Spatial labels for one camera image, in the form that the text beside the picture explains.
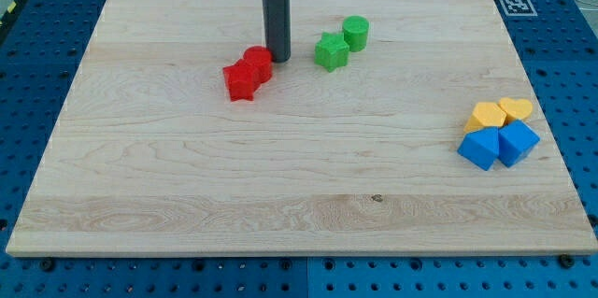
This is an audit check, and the white fiducial marker tag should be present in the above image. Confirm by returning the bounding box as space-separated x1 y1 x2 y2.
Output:
498 0 537 17

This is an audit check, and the blue cube block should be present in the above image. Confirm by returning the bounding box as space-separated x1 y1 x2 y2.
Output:
498 121 540 167

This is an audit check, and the blue pentagon block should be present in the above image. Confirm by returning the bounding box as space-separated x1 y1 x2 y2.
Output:
457 127 499 171

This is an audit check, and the green star block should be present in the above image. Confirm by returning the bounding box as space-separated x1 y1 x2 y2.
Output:
314 32 349 72

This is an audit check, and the black bolt front left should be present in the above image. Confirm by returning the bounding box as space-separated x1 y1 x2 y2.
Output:
38 258 55 272

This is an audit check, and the green cylinder block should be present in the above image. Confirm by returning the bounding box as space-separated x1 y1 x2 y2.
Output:
342 16 369 52

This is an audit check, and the black bolt front right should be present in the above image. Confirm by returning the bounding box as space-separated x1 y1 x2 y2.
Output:
558 254 576 269

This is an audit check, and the light wooden board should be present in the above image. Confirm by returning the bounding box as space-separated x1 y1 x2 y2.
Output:
7 0 597 258

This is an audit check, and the red cylinder block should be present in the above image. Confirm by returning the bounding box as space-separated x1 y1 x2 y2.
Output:
243 46 272 83

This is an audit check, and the black bolt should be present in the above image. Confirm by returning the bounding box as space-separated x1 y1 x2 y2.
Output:
558 254 576 269
38 258 55 272

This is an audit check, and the yellow pentagon block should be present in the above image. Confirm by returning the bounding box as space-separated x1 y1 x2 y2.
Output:
463 102 506 134

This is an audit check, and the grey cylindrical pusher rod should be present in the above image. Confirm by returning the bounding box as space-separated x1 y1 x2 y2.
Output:
262 0 291 63

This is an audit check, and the red star block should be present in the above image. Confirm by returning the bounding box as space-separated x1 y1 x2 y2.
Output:
222 59 261 102

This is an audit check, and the yellow heart block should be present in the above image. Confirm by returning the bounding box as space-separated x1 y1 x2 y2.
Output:
498 97 534 124

